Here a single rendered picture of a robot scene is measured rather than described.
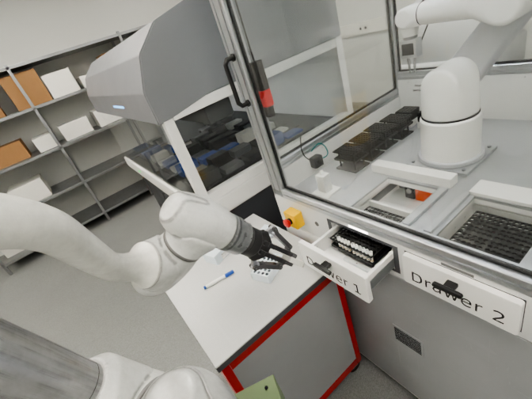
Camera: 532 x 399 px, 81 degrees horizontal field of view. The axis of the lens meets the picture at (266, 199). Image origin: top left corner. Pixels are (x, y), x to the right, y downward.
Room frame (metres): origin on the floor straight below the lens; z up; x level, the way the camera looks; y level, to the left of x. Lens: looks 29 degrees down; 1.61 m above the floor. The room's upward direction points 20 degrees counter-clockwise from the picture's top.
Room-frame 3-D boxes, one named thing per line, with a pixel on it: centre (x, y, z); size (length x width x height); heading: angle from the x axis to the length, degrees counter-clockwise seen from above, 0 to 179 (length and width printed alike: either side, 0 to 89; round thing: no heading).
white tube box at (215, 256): (1.19, 0.29, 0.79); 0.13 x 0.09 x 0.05; 135
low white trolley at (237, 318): (1.04, 0.21, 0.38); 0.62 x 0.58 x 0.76; 27
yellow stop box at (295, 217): (1.10, -0.08, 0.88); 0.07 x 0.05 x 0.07; 27
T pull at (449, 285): (0.52, -0.37, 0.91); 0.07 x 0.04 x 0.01; 27
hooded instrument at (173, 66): (2.51, 0.22, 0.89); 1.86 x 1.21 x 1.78; 27
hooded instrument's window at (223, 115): (2.49, 0.23, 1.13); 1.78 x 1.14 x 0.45; 27
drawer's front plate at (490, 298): (0.53, -0.39, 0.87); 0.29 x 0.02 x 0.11; 27
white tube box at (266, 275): (0.97, 0.08, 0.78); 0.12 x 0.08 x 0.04; 140
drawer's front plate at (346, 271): (0.75, -0.13, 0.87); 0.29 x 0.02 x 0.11; 27
